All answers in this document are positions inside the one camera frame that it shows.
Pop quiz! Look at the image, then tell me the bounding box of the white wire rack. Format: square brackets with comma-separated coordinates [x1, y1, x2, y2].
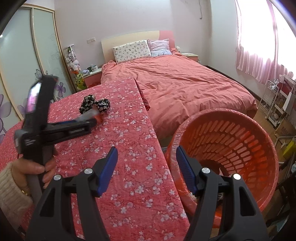
[258, 79, 286, 128]

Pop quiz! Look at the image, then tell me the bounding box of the person's left forearm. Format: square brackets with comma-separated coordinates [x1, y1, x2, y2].
[0, 162, 35, 230]

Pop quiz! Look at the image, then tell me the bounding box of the cardboard box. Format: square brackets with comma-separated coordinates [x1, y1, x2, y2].
[274, 117, 296, 142]

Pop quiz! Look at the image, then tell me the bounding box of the pink nightstand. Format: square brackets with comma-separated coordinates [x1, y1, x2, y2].
[83, 68, 103, 89]
[180, 52, 200, 63]

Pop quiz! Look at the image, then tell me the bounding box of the flower print sliding wardrobe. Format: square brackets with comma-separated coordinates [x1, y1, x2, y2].
[0, 6, 78, 144]

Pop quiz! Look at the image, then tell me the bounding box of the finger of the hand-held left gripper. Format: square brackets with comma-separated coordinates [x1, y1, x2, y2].
[49, 126, 92, 143]
[47, 117, 97, 131]

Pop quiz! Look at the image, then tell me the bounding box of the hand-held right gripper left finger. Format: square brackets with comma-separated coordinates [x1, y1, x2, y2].
[25, 146, 119, 241]

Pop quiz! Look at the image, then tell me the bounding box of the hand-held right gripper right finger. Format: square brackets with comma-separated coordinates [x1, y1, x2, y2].
[176, 146, 270, 241]

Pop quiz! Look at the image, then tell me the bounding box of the white floral pillow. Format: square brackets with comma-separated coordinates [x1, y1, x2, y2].
[112, 40, 152, 65]

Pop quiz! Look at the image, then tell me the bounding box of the yellow box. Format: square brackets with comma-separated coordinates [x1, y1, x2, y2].
[282, 138, 296, 160]

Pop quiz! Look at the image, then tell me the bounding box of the beige and pink headboard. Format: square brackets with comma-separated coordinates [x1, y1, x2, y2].
[101, 30, 177, 65]

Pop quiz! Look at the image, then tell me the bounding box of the black floral hair scrunchie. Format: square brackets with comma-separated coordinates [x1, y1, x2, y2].
[79, 94, 111, 115]

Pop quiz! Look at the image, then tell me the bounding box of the pink curtain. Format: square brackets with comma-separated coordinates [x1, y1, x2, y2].
[234, 0, 296, 85]

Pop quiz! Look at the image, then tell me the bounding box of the plush toy display tower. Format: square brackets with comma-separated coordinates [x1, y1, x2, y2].
[63, 44, 87, 91]

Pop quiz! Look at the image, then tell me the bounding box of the pink striped pillow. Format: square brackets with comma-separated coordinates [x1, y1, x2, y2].
[147, 39, 173, 57]

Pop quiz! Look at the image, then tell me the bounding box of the red floral blanket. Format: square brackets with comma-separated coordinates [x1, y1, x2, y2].
[0, 77, 193, 241]

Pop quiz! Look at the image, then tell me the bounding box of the bed with pink duvet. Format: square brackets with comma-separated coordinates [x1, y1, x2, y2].
[100, 51, 258, 141]

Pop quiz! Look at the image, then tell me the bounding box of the orange plastic basket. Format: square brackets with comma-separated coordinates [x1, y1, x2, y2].
[165, 108, 280, 229]

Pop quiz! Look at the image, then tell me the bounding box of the person's left hand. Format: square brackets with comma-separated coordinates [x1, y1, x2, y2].
[10, 148, 59, 193]

